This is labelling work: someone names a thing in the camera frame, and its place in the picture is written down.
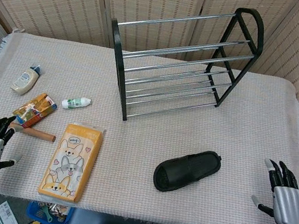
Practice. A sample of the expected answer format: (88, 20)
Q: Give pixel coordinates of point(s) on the colourful orange snack box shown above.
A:
(34, 110)

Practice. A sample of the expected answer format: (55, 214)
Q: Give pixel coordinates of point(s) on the small white green bottle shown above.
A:
(74, 103)

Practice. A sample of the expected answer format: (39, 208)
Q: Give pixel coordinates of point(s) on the brown wooden stick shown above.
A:
(38, 134)

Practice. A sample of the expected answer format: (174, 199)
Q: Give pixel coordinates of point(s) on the silver foil snack bag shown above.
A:
(58, 209)

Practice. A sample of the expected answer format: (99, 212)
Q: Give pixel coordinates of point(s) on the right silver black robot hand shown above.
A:
(291, 205)

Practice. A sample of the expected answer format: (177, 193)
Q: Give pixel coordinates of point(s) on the blue plastic basket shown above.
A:
(33, 212)

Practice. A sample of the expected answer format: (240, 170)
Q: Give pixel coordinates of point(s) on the orange corgi tissue pack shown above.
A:
(72, 162)

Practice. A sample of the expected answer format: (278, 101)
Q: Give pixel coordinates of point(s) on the black slipper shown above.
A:
(185, 169)

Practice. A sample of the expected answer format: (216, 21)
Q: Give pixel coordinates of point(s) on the black chrome shoe rack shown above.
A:
(123, 64)

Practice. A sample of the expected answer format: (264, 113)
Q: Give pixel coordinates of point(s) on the pale woven tablecloth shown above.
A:
(192, 131)

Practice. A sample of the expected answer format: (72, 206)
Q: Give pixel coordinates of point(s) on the green white paper box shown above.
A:
(2, 213)

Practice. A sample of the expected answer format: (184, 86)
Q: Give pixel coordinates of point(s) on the cream squeeze bottle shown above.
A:
(24, 79)

